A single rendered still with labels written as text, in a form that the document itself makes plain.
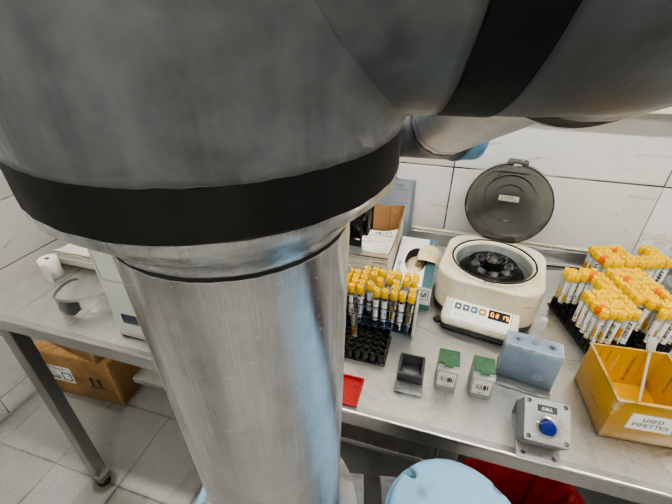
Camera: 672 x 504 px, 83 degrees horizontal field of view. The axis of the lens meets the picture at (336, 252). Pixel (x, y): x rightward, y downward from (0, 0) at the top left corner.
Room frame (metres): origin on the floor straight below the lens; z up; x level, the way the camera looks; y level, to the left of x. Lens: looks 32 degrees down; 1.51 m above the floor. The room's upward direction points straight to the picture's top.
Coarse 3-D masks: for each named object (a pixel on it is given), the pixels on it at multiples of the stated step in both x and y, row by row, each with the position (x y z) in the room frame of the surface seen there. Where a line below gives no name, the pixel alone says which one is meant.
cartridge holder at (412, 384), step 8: (400, 360) 0.54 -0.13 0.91; (408, 360) 0.55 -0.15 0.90; (416, 360) 0.55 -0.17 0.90; (424, 360) 0.54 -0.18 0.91; (400, 368) 0.52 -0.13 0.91; (408, 368) 0.54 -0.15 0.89; (416, 368) 0.54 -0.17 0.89; (424, 368) 0.54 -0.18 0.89; (400, 376) 0.51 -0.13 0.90; (408, 376) 0.50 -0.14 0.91; (416, 376) 0.50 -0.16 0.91; (400, 384) 0.50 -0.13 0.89; (408, 384) 0.50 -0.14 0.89; (416, 384) 0.50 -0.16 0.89; (408, 392) 0.48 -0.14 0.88; (416, 392) 0.48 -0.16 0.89
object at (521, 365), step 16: (512, 336) 0.54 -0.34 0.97; (528, 336) 0.54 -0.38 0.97; (512, 352) 0.52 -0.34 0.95; (528, 352) 0.51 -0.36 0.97; (544, 352) 0.50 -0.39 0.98; (560, 352) 0.50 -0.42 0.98; (496, 368) 0.54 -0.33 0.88; (512, 368) 0.51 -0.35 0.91; (528, 368) 0.50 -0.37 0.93; (544, 368) 0.49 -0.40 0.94; (512, 384) 0.50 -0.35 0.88; (528, 384) 0.50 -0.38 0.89; (544, 384) 0.49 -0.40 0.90
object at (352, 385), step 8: (344, 376) 0.52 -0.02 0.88; (352, 376) 0.52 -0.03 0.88; (344, 384) 0.51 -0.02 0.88; (352, 384) 0.51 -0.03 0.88; (360, 384) 0.50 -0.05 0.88; (344, 392) 0.49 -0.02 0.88; (352, 392) 0.49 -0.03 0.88; (360, 392) 0.49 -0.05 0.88; (344, 400) 0.47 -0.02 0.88; (352, 400) 0.47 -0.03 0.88
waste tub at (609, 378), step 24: (600, 360) 0.48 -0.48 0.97; (624, 360) 0.51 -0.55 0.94; (600, 384) 0.45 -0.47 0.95; (624, 384) 0.50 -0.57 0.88; (648, 384) 0.49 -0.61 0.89; (600, 408) 0.42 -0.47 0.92; (624, 408) 0.39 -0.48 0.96; (648, 408) 0.39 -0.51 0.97; (600, 432) 0.40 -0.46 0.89; (624, 432) 0.39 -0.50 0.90; (648, 432) 0.38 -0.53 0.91
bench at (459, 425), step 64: (576, 256) 0.94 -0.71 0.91; (0, 320) 0.70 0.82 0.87; (64, 320) 0.70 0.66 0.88; (384, 384) 0.51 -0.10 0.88; (576, 384) 0.51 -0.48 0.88; (384, 448) 0.73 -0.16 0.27; (448, 448) 0.39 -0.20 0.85; (512, 448) 0.37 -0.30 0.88; (576, 448) 0.37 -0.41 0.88; (640, 448) 0.37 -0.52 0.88
